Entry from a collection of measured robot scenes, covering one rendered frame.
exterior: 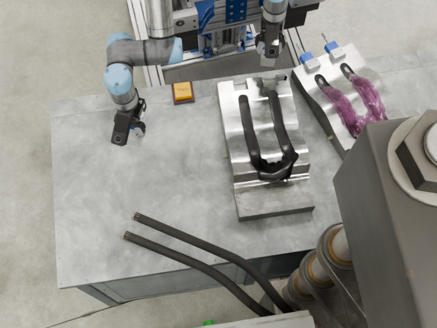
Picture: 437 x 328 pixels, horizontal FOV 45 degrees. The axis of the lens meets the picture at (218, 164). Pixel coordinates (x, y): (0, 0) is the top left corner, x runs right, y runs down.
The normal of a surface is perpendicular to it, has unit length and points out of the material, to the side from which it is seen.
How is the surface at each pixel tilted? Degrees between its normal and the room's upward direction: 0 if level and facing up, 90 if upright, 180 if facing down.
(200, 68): 0
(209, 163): 0
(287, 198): 0
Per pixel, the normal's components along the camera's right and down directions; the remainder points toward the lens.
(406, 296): -0.99, 0.14
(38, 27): 0.00, -0.36
